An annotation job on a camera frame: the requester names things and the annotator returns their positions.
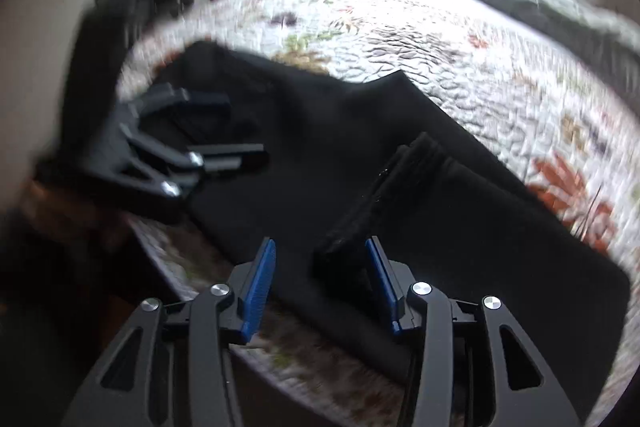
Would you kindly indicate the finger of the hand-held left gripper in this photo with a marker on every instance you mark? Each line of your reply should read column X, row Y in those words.
column 225, row 154
column 200, row 99

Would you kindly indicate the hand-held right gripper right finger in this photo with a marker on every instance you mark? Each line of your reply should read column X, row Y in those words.
column 382, row 279

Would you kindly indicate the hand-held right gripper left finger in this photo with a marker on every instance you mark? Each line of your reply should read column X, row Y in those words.
column 260, row 287

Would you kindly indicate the black pants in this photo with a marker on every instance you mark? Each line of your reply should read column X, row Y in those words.
column 400, row 207

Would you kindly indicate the floral quilted blanket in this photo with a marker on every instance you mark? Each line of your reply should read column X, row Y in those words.
column 475, row 57

